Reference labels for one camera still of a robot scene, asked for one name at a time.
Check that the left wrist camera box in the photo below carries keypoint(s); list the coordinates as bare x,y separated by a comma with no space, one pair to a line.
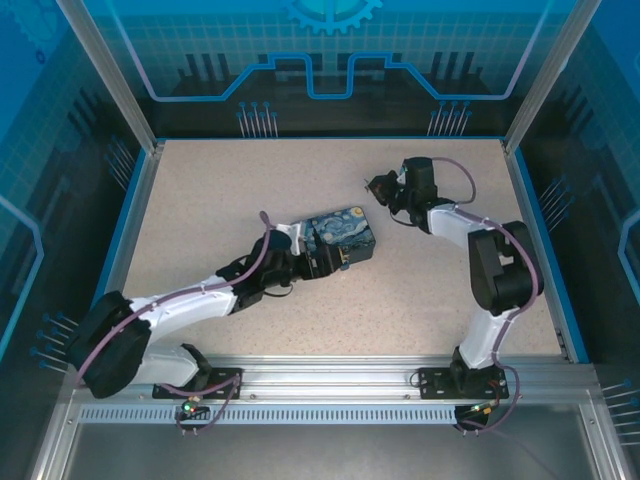
295,235

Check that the side rail with blue trim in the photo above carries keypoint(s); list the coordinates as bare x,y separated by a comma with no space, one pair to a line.
525,200
141,200

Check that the metal front tray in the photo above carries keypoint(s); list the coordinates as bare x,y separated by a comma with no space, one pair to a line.
325,450

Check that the aluminium frame post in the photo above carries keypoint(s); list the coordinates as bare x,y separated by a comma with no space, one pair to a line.
115,85
545,75

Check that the starry night print case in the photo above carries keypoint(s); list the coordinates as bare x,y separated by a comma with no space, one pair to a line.
345,230

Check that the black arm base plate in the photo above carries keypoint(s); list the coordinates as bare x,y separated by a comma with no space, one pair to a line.
225,387
432,382

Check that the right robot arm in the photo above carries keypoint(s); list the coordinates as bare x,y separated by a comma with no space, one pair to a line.
505,270

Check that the aluminium mounting rail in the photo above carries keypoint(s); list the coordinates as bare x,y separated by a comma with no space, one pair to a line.
325,375

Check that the power connector with light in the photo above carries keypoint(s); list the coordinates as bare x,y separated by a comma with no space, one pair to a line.
482,409
189,408

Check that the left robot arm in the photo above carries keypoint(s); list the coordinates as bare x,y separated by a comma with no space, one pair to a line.
185,305

